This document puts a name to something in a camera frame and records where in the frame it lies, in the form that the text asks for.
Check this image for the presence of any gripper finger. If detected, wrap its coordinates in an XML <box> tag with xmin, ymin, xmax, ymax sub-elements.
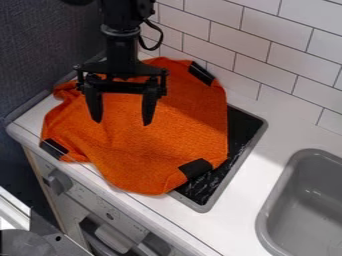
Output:
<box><xmin>84</xmin><ymin>83</ymin><xmax>106</xmax><ymax>124</ymax></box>
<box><xmin>140</xmin><ymin>87</ymin><xmax>161</xmax><ymax>127</ymax></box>

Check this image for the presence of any orange cloth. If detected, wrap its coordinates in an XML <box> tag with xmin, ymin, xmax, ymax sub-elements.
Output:
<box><xmin>40</xmin><ymin>56</ymin><xmax>230</xmax><ymax>196</ymax></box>

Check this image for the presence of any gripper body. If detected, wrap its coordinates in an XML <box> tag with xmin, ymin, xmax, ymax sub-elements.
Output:
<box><xmin>72</xmin><ymin>31</ymin><xmax>170</xmax><ymax>97</ymax></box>

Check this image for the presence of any toy stove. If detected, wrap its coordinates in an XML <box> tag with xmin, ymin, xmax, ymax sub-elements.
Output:
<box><xmin>166</xmin><ymin>103</ymin><xmax>269</xmax><ymax>214</ymax></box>

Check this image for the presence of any toy sink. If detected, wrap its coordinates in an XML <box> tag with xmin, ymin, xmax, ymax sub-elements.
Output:
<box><xmin>255</xmin><ymin>148</ymin><xmax>342</xmax><ymax>256</ymax></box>

